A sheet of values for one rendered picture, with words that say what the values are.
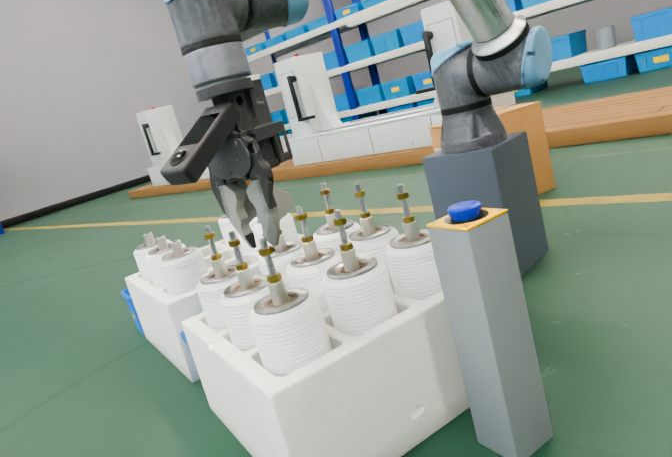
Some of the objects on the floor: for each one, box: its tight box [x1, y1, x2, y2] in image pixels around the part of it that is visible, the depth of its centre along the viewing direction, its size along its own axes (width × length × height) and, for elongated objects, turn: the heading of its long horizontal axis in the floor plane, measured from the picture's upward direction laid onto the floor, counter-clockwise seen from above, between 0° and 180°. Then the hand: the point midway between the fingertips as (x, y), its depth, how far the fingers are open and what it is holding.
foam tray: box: [181, 279, 470, 457], centre depth 91 cm, size 39×39×18 cm
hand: (257, 239), depth 69 cm, fingers open, 3 cm apart
